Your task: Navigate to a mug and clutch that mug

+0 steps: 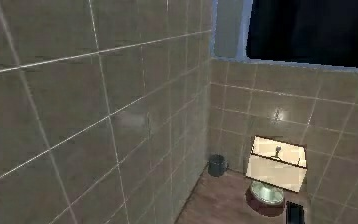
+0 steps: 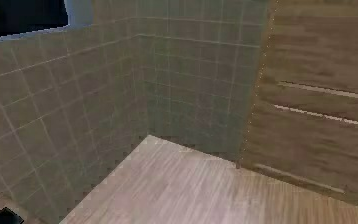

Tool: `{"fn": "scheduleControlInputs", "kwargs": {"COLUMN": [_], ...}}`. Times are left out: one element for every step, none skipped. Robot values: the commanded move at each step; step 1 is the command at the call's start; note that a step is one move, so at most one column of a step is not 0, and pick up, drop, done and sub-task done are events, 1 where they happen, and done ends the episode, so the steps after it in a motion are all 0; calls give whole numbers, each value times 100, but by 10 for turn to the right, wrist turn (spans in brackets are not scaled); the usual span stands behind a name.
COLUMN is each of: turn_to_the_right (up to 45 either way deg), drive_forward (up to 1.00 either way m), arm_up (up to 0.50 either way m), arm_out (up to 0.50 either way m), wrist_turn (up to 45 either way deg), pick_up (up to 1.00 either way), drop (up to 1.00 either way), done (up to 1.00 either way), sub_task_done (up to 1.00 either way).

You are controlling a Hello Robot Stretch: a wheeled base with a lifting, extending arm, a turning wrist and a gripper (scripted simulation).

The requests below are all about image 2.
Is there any brown wooden cupboard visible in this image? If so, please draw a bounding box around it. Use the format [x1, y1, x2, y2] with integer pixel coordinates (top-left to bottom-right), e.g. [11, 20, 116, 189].
[237, 0, 358, 212]

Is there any small black square object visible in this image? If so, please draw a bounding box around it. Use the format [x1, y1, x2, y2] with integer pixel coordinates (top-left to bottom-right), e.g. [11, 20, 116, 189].
[0, 206, 25, 224]

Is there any dark window with pale frame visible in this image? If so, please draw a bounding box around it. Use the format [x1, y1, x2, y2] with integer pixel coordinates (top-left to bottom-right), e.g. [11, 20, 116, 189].
[0, 0, 95, 44]

